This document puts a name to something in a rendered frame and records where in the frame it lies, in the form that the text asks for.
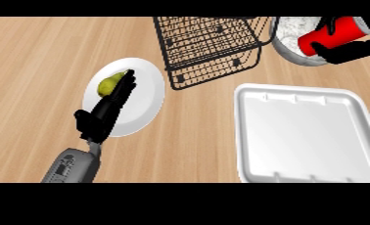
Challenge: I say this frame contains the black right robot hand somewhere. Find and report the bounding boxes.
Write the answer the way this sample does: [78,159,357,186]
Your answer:
[309,16,370,66]

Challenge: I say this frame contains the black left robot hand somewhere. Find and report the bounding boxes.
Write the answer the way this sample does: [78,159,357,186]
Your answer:
[73,68,138,145]

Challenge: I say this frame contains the red can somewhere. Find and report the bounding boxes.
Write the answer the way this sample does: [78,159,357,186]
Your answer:
[296,16,370,58]

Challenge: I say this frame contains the white rectangular tray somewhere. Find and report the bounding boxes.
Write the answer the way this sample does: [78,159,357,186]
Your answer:
[232,83,370,184]

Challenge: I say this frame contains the white round plate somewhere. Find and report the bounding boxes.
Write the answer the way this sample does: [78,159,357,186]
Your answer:
[83,57,166,138]

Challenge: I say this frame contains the green pear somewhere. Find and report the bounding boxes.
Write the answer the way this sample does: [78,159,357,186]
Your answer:
[96,68,132,98]

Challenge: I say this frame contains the grey speckled round bowl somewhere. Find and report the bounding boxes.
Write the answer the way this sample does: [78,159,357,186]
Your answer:
[271,16,335,68]

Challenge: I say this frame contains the black wire tiered basket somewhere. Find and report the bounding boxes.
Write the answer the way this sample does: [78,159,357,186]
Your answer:
[152,16,280,91]

